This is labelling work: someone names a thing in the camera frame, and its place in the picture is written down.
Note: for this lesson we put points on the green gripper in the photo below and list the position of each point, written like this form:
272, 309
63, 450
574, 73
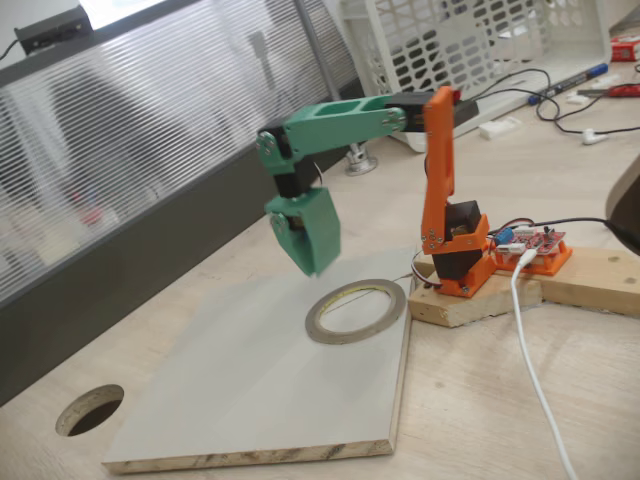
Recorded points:
314, 227

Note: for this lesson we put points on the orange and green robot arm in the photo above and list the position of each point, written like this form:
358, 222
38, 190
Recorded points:
440, 165

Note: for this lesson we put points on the metal partition foot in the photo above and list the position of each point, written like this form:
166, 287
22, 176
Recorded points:
361, 164

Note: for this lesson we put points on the pale short wooden block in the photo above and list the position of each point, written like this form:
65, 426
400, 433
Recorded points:
465, 307

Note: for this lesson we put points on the white chipboard panel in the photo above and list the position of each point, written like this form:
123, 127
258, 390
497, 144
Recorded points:
225, 400

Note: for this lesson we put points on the frosted desk partition screen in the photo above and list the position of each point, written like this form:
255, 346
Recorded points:
150, 150

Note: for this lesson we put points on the black box with red button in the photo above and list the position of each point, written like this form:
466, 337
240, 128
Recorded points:
465, 110

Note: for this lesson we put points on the red controller circuit board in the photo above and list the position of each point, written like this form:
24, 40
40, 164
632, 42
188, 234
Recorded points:
535, 242

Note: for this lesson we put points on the orange circuit board holder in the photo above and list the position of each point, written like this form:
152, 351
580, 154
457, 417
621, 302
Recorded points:
557, 262

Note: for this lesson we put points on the long knotty wooden plank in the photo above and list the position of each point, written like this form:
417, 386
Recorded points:
595, 280

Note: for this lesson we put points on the white earbud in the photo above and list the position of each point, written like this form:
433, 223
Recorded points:
590, 136

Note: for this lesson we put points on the small white plastic piece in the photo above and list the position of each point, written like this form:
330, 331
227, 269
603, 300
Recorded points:
579, 98

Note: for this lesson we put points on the blue capped marker pen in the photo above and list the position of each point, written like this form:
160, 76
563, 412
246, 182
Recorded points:
570, 82

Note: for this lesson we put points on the dark curved object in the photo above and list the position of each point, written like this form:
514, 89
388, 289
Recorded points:
627, 210

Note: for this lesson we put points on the black device on partition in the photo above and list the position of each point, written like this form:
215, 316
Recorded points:
55, 27

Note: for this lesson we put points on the white perforated plastic basket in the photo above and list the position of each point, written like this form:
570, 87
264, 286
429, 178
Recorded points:
575, 30

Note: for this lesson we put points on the red and white box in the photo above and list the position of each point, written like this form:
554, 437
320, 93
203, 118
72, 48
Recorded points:
625, 51

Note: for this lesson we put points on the white plastic bracket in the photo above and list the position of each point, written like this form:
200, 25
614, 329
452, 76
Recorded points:
500, 127

